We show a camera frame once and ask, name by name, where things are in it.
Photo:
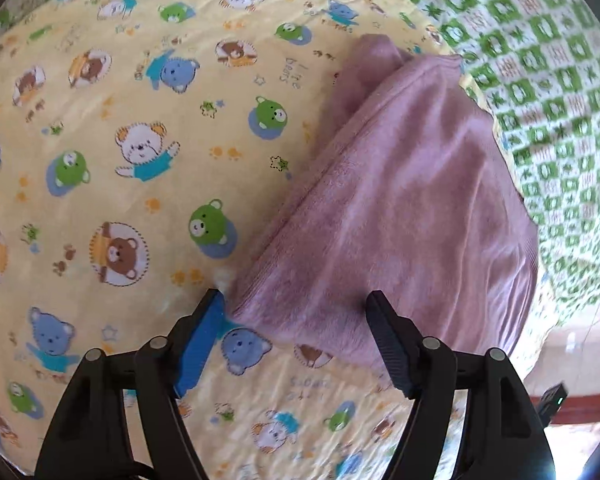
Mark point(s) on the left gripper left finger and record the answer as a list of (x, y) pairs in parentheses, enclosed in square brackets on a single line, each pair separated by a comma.
[(88, 437)]

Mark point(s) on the purple knitted sweater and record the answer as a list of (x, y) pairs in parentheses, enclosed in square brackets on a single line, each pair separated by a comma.
[(408, 194)]

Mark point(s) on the yellow bear print bedsheet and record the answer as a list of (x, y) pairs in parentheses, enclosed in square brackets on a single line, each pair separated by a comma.
[(145, 145)]

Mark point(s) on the green white checkered quilt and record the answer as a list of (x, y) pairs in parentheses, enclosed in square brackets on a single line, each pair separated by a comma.
[(537, 62)]

